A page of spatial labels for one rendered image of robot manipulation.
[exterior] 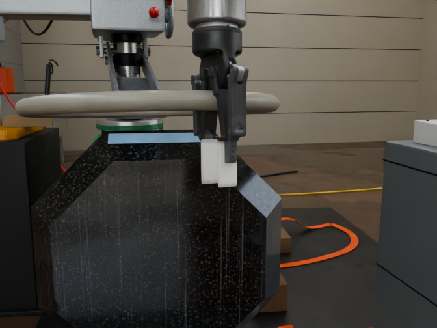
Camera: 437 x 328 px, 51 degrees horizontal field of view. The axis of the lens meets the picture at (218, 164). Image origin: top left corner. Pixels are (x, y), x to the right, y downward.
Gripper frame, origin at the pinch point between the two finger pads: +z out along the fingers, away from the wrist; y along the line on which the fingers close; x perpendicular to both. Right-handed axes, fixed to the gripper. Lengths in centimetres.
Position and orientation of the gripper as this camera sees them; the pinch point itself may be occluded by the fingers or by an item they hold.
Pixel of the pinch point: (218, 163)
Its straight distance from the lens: 69.7
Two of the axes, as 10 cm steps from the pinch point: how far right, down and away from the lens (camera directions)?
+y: -5.1, -0.6, 8.6
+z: 0.1, 10.0, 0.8
